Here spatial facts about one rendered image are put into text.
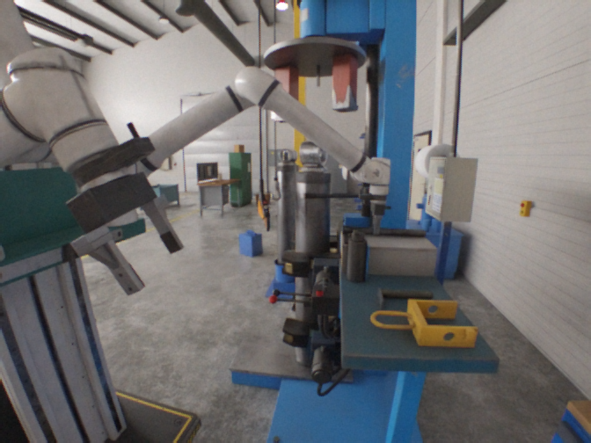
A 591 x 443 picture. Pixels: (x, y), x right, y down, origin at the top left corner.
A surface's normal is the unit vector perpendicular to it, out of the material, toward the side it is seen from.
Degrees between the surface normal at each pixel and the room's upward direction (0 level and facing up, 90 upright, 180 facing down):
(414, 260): 90
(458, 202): 90
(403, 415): 90
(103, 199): 67
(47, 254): 90
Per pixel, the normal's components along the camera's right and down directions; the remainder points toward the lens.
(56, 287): 0.98, 0.05
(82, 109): 0.80, -0.18
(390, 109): -0.14, 0.22
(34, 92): 0.19, 0.22
